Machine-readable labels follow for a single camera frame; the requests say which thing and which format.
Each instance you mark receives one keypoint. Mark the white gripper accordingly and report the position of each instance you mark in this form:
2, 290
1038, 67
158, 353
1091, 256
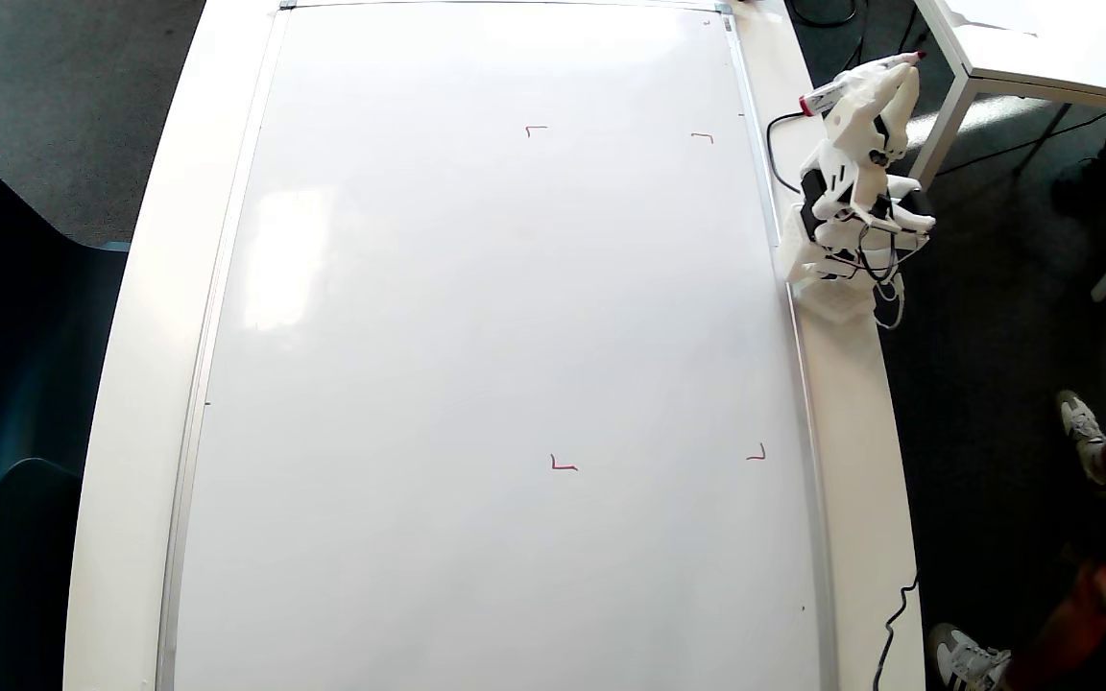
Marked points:
868, 99

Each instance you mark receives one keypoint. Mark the red marker pen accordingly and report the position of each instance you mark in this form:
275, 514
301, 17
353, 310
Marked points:
827, 96

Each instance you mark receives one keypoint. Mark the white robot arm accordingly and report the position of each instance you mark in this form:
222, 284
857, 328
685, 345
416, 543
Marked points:
851, 206

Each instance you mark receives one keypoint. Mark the large white whiteboard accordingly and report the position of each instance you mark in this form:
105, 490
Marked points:
419, 384

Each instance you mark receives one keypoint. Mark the white side table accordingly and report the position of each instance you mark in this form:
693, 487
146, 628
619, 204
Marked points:
1052, 48

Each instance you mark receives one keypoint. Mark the large dark blue chair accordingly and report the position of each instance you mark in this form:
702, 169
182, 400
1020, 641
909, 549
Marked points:
15, 336

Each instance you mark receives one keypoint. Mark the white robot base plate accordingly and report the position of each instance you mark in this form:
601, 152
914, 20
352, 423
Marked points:
836, 302

